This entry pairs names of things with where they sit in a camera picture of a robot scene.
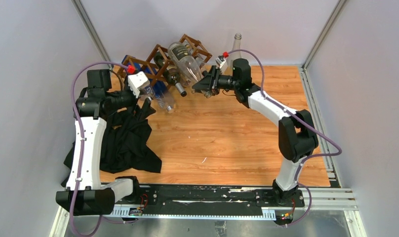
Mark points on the brown wooden wine rack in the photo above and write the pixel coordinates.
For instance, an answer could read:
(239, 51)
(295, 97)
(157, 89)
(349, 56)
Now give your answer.
(195, 46)

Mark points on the blue glass bottle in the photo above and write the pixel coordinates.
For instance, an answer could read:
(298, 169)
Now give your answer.
(163, 97)

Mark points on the dark green wine bottle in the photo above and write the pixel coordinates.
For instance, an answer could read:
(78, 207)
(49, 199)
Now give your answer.
(171, 74)

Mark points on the clear bottle lower left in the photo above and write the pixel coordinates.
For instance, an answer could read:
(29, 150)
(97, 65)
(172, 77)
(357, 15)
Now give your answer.
(147, 93)

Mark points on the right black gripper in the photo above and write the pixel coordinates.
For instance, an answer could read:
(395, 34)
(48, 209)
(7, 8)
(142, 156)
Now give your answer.
(206, 84)

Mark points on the clear bottle dark label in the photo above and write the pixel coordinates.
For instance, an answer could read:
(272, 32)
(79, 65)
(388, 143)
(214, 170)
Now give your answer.
(186, 64)
(236, 54)

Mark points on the black cloth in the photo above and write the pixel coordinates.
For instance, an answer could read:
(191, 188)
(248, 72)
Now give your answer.
(124, 145)

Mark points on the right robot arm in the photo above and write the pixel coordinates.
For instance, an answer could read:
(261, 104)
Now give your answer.
(297, 137)

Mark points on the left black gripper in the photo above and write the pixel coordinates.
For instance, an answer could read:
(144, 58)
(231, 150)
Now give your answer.
(141, 113)

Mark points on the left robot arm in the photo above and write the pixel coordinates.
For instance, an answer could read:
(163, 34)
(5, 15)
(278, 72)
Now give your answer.
(84, 194)

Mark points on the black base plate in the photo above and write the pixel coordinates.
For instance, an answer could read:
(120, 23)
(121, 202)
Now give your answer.
(210, 200)

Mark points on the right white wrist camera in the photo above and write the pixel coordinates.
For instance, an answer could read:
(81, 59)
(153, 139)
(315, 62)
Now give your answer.
(221, 61)

